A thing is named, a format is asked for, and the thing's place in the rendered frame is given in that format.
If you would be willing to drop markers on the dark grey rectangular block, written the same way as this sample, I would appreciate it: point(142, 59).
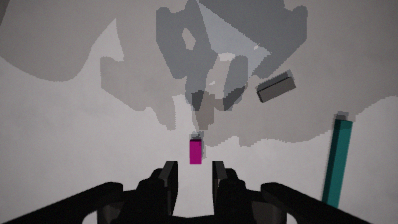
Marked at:
point(276, 89)

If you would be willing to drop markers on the turquoise rod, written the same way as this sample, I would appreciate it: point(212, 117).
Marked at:
point(336, 162)

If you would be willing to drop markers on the magenta rod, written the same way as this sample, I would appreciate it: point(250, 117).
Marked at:
point(195, 151)

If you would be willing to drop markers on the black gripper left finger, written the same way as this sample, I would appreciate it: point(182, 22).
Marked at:
point(153, 197)

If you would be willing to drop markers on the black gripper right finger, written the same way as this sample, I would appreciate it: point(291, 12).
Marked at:
point(270, 205)

